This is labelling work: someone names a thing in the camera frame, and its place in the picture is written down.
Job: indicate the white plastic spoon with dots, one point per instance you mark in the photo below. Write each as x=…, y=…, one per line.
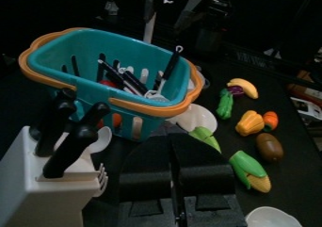
x=102, y=139

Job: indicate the brown toy kiwi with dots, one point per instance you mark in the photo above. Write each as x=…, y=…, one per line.
x=269, y=147

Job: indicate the purple toy eggplant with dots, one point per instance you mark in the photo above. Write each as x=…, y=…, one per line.
x=237, y=91

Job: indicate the white egg-shaped toy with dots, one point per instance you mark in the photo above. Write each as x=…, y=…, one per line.
x=197, y=117

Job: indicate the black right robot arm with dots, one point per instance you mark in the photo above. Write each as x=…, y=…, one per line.
x=196, y=4

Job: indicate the white knife block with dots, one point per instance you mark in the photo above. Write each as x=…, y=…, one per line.
x=38, y=199

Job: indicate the red toy tomato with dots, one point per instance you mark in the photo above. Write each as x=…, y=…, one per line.
x=109, y=83

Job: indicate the orange toy carrot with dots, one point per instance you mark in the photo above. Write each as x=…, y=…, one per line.
x=272, y=120

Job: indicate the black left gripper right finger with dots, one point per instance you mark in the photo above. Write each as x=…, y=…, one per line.
x=205, y=180

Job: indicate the yellow toy bell pepper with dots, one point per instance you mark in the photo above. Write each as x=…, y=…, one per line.
x=249, y=123

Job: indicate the green toy pepper piece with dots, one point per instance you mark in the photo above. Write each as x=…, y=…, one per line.
x=205, y=136

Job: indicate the white printed paper box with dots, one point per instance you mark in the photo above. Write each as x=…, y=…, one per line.
x=308, y=109

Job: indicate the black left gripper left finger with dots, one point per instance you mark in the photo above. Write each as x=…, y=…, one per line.
x=145, y=180

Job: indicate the green toy pea pod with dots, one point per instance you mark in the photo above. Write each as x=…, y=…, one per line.
x=225, y=104

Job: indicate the yellow toy banana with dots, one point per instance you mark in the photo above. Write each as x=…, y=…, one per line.
x=247, y=86

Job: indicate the orange white cardboard box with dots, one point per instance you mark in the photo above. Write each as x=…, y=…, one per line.
x=305, y=91

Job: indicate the white plastic fork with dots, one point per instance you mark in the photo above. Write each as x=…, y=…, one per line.
x=102, y=179

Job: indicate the toy corn green husk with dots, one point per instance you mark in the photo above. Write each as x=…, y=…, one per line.
x=249, y=171

